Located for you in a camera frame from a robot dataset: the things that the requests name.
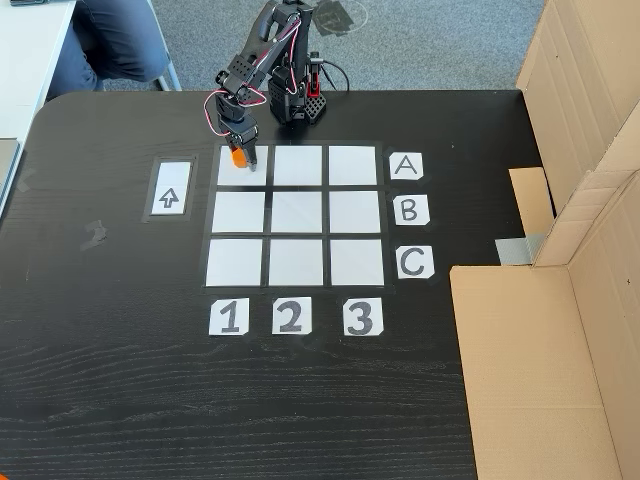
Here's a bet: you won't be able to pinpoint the white furniture leg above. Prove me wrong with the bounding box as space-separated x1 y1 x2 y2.
144 0 183 92

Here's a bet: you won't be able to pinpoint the white nine-square paper grid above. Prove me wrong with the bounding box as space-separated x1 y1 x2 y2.
199 140 396 296

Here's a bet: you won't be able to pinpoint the clear tape scraps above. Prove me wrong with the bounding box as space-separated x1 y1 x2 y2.
78 219 109 252

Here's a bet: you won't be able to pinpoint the paper sheet number 3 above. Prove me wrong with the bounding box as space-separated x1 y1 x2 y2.
342 297 385 337

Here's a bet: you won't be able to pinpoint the red white servo cable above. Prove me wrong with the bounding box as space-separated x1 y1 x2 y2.
203 22 301 140

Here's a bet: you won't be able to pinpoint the white arrow paper sheet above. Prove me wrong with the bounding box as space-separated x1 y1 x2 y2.
149 160 192 216

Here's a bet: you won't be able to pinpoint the paper sheet number 2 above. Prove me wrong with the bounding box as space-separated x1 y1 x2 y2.
271 295 314 335

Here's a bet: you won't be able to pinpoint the person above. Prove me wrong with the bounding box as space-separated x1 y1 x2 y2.
47 0 171 101

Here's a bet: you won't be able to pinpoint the brown cardboard wall panel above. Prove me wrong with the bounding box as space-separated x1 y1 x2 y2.
508 0 640 266
449 169 640 480

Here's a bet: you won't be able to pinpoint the paper sheet letter C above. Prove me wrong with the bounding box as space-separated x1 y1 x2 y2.
396 245 435 280

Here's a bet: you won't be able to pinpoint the red black bar clamp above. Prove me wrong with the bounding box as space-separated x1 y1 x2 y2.
306 49 325 99

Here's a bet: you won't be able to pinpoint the black power cable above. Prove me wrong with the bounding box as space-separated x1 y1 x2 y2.
319 59 351 94

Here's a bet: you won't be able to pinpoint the paper sheet letter B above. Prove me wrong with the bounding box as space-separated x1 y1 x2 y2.
393 193 431 226

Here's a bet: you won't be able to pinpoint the paper sheet letter A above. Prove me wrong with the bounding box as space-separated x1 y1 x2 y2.
388 152 425 182

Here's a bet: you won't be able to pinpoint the white side table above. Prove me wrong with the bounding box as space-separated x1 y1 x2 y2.
0 0 76 141

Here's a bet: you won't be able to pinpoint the paper sheet number 1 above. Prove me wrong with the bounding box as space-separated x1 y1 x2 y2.
208 298 250 336

